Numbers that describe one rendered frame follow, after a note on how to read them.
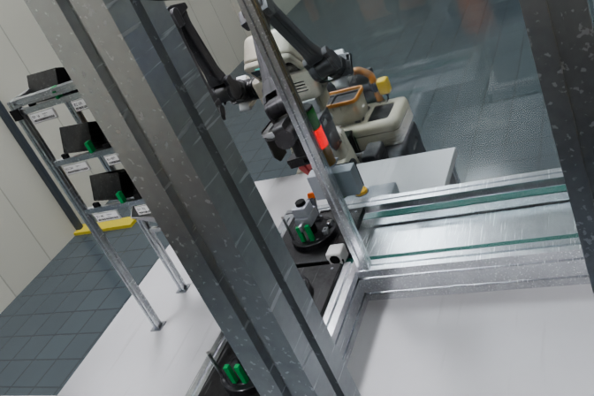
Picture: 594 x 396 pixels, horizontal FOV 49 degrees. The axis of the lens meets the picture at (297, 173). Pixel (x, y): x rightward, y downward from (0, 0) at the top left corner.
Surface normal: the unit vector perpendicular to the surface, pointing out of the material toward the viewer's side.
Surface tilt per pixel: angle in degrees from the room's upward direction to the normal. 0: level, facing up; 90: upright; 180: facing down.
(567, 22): 90
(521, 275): 90
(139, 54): 90
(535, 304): 0
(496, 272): 90
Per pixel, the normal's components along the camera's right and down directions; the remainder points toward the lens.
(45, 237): 0.86, -0.15
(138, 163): -0.32, 0.54
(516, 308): -0.38, -0.82
